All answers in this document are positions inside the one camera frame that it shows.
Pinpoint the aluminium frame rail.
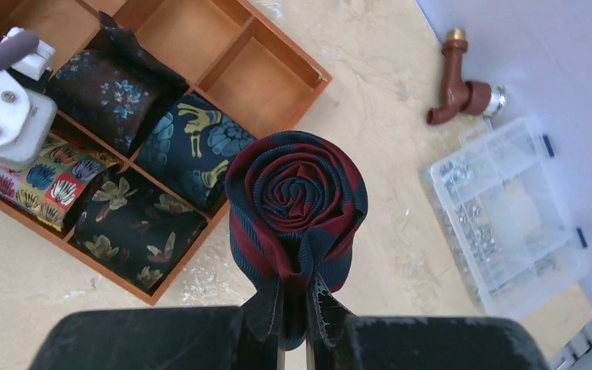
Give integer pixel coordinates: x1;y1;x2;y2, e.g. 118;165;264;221
549;319;592;370

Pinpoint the blue patterned rolled tie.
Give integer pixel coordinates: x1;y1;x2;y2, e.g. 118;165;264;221
136;92;256;213

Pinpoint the brown small tool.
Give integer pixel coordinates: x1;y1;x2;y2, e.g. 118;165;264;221
425;28;506;126

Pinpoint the clear plastic organizer box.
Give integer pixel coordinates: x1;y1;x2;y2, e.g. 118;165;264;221
422;118;589;320

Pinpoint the dark rolled tie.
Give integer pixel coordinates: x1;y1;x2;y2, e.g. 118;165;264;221
45;12;188;155

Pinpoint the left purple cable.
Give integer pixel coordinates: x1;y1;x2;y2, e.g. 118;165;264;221
0;29;41;87

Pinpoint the red navy striped tie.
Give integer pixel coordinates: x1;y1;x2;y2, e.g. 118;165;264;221
225;130;368;350

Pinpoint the black gold rolled tie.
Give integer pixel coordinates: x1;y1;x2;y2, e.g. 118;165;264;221
72;170;207;294

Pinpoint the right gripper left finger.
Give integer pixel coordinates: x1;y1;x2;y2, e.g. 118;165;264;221
29;277;284;369

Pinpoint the orange compartment tray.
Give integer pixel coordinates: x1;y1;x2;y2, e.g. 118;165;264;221
0;0;334;306

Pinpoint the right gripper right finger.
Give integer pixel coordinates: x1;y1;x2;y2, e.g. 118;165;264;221
306;275;549;369

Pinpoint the colourful dotted rolled tie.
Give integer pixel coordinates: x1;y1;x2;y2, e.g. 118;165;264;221
0;130;120;232

